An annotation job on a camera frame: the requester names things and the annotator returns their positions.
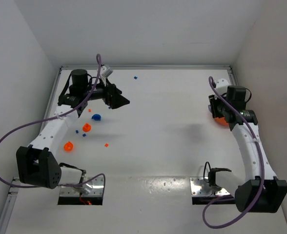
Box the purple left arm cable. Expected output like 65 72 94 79
0 53 106 188

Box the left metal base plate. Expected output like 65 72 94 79
60 175 104 197

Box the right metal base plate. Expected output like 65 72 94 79
189 176 230 197

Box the metal base plate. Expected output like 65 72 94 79
189 176 230 197
60 175 104 197

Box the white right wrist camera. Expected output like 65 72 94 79
214 78 229 95

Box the orange round lego upper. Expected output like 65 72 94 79
82 123 92 132

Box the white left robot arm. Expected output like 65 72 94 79
16 65 130 189

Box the orange round lego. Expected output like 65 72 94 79
82 123 92 132
63 141 74 152

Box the blue round lego piece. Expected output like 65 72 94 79
91 114 102 121

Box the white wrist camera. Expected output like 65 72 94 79
100 65 113 86
214 78 229 95

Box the orange round lego lower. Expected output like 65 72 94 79
63 141 74 152

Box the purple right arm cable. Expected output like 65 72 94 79
202 76 266 229

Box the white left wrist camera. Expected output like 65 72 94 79
100 65 113 86

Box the orange round sorting container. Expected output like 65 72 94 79
213 116 229 127

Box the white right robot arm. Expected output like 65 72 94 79
208 81 287 213

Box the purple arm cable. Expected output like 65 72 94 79
0 53 106 188
202 76 266 229

